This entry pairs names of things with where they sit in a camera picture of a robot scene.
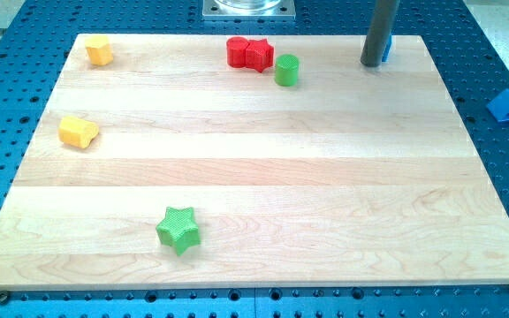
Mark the yellow heart block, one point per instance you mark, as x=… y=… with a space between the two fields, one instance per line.
x=77 y=132

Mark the green cylinder block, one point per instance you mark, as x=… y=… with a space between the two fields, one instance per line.
x=287 y=70

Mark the blue triangular block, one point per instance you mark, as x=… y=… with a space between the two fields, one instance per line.
x=499 y=106

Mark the blue block behind rod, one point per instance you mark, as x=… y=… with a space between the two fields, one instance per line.
x=387 y=49

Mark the yellow hexagon block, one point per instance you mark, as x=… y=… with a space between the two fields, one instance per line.
x=98 y=49

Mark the red cylinder block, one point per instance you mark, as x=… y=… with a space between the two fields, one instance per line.
x=236 y=47

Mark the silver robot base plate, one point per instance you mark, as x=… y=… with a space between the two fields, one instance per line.
x=248 y=9

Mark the green star block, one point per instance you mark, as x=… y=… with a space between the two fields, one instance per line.
x=179 y=229

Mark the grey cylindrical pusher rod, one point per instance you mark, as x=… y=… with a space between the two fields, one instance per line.
x=379 y=32

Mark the red star block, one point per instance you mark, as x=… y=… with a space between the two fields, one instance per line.
x=259 y=55

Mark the wooden board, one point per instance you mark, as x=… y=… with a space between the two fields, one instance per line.
x=352 y=176

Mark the left board stop bolt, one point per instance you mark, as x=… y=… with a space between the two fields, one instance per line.
x=4 y=297

